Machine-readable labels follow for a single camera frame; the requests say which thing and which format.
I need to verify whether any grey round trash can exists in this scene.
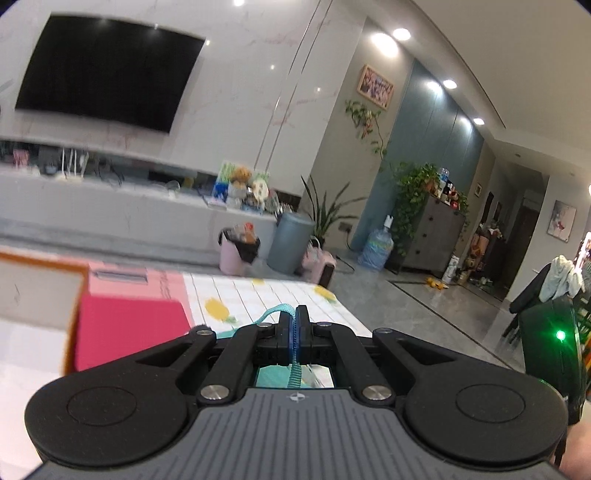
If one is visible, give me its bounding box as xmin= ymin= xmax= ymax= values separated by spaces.
xmin=266 ymin=212 xmax=315 ymax=275

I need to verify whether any teal soft fabric item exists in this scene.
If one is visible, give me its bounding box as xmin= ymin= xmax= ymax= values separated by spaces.
xmin=207 ymin=303 xmax=301 ymax=398

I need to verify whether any blue water jug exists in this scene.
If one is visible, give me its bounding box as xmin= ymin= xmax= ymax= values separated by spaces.
xmin=358 ymin=215 xmax=394 ymax=271

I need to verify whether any brown teddy bear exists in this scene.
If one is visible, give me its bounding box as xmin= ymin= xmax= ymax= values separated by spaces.
xmin=228 ymin=166 xmax=252 ymax=197

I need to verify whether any black wall television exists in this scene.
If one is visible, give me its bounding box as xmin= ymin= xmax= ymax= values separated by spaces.
xmin=15 ymin=14 xmax=204 ymax=133

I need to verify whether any red lidded clear box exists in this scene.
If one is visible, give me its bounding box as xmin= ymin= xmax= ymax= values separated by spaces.
xmin=74 ymin=286 xmax=192 ymax=372

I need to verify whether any climbing green ivy plant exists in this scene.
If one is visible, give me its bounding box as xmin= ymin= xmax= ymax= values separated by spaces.
xmin=346 ymin=97 xmax=483 ymax=253

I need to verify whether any green potted floor plant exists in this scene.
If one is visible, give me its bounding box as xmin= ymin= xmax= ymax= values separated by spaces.
xmin=301 ymin=176 xmax=366 ymax=247

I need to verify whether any framed wall picture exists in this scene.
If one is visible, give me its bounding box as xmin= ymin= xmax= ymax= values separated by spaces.
xmin=356 ymin=65 xmax=394 ymax=110

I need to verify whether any grey marble TV console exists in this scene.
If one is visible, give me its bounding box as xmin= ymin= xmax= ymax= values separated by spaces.
xmin=1 ymin=167 xmax=276 ymax=265

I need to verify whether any pink paper sheet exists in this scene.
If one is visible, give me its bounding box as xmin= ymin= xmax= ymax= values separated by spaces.
xmin=88 ymin=261 xmax=194 ymax=326

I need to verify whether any lemon print checkered tablecloth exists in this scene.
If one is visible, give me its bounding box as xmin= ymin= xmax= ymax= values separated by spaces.
xmin=183 ymin=273 xmax=370 ymax=337

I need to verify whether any orange rimmed cardboard box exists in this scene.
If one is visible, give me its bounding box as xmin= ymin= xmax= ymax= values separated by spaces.
xmin=1 ymin=251 xmax=90 ymax=375

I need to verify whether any grey drawer cabinet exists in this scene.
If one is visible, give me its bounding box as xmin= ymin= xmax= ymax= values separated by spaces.
xmin=386 ymin=196 xmax=466 ymax=276

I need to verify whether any pink waste bin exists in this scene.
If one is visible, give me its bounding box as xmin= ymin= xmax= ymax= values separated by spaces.
xmin=218 ymin=222 xmax=260 ymax=276

